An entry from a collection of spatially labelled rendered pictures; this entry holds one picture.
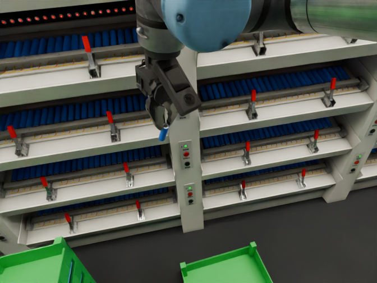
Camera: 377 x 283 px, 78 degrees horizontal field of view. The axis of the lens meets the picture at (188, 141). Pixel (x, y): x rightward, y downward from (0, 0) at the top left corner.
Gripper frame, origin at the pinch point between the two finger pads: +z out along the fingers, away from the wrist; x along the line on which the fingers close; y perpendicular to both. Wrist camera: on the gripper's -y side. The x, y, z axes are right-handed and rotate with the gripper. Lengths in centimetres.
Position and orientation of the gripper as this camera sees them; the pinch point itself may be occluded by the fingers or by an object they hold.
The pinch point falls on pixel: (165, 126)
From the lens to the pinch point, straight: 58.3
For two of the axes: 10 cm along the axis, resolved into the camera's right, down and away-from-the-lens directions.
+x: -7.9, 4.0, -4.6
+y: -6.0, -6.4, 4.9
